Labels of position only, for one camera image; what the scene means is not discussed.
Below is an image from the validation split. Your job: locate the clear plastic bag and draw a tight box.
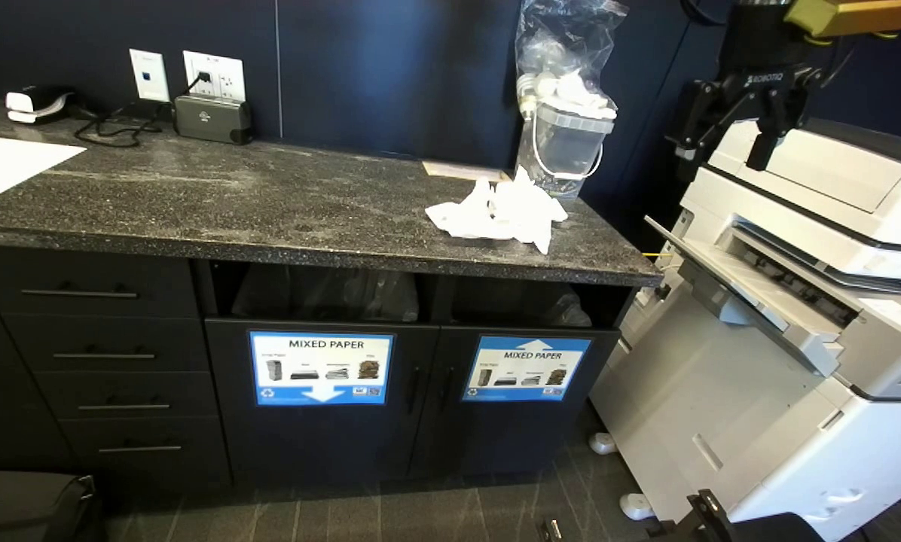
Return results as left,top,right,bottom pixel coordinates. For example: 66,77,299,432
514,0,629,122

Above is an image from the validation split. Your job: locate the dark cabinet door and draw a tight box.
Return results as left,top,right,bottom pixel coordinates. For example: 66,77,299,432
204,317,440,487
408,325,618,485

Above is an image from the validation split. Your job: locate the grey office printer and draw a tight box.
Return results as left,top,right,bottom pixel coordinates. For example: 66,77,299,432
587,117,901,538

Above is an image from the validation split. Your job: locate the black camera stand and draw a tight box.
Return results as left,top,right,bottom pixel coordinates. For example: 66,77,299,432
667,63,827,173

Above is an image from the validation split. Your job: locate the grey printer side tray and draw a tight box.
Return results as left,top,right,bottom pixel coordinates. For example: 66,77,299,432
642,212,864,379

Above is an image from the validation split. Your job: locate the black power adapter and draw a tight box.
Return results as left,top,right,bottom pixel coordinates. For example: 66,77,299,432
172,90,254,148

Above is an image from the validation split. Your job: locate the narrow white wall plate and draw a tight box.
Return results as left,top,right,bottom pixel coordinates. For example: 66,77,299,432
126,45,172,106

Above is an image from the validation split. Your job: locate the tan flat paper slip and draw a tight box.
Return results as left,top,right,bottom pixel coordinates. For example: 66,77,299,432
419,160,485,184

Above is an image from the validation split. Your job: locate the white stapler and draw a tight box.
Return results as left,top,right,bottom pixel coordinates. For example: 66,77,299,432
5,85,72,126

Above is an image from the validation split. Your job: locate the black bracket part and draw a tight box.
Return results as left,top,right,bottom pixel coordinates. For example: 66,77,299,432
670,487,745,542

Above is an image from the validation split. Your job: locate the yellow object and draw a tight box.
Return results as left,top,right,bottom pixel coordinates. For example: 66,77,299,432
783,0,901,42

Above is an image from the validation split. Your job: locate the mixed paper label down arrow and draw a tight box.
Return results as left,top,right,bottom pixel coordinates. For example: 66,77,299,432
249,328,398,410

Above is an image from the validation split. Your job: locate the clear plastic bucket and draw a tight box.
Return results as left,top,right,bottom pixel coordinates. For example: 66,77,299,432
514,85,620,198

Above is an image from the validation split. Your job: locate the black cord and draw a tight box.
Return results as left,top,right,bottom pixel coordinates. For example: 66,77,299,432
69,101,179,151

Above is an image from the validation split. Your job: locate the mixed paper label up arrow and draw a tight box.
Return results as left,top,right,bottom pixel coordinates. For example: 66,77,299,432
463,335,593,407

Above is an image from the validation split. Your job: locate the wide white wall outlet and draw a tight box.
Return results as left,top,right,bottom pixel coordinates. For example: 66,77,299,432
181,47,252,101

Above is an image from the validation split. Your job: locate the dark grey bag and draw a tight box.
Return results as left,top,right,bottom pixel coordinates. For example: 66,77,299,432
0,468,105,542

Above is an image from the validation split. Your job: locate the black bin liner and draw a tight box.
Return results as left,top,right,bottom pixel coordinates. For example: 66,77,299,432
231,266,421,325
452,279,596,330

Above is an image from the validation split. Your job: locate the white crumpled paper piece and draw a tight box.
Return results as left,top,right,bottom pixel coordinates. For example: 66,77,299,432
424,176,501,240
489,165,570,225
485,203,558,255

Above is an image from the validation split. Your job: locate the white flat paper sheet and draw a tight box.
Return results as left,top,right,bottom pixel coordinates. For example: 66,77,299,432
0,131,89,203

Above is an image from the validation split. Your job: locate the white crumpled wad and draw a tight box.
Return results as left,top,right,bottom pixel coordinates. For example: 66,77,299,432
521,70,618,122

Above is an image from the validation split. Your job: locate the black drawer handle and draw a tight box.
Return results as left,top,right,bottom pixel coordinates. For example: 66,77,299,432
53,347,159,364
75,401,174,414
97,443,186,458
18,286,143,304

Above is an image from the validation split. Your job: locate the dark cabinet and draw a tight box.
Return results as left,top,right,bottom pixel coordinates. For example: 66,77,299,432
0,238,642,493

